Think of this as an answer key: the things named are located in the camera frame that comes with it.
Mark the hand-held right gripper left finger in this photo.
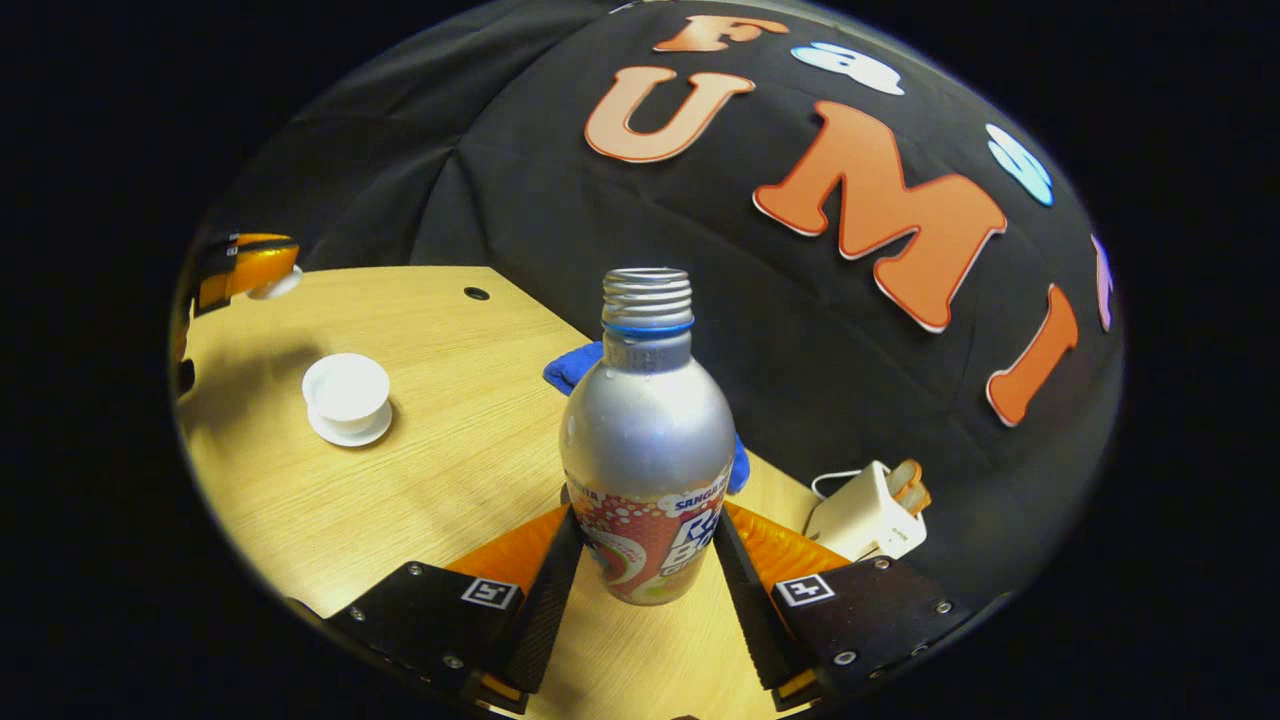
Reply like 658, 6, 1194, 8
323, 503, 587, 715

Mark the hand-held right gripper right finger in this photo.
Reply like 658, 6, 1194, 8
712, 501, 973, 715

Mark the white teacup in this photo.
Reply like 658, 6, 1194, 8
302, 353, 391, 426

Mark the silver water bottle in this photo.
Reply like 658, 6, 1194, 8
558, 267, 738, 607

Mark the white toaster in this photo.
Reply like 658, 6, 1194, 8
805, 460, 929, 563

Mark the white saucer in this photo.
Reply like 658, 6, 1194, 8
306, 400, 394, 448

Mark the blue towel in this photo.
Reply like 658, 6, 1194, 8
543, 342, 751, 494

